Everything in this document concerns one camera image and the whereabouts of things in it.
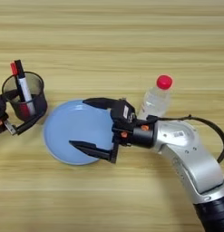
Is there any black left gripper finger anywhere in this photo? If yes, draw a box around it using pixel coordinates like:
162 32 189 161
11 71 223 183
15 110 47 136
2 90 21 102

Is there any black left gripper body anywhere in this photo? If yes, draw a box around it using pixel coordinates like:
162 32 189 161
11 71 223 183
0 114 18 136

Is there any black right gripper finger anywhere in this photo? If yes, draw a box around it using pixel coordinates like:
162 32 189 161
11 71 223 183
82 97 117 111
68 140 117 164

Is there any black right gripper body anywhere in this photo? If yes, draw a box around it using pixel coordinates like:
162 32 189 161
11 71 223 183
112 119 157 164

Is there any black mesh pen cup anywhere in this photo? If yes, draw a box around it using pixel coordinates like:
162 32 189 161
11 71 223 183
1 71 48 122

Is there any white marker with black cap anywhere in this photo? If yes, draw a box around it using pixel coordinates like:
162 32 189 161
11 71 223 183
14 59 36 116

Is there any clear bottle with red cap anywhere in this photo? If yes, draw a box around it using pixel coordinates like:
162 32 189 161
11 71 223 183
137 74 174 121

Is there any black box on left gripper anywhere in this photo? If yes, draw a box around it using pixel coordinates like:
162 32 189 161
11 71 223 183
0 94 8 120

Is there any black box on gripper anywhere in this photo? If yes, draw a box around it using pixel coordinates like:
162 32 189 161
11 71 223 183
110 99 137 128
0 94 8 120

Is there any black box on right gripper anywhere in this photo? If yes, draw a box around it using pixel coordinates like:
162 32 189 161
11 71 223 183
110 99 137 128

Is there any light blue round plate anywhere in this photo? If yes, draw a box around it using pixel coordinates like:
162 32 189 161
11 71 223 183
43 99 118 166

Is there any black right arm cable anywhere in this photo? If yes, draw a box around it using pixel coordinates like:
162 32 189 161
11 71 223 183
146 114 224 165

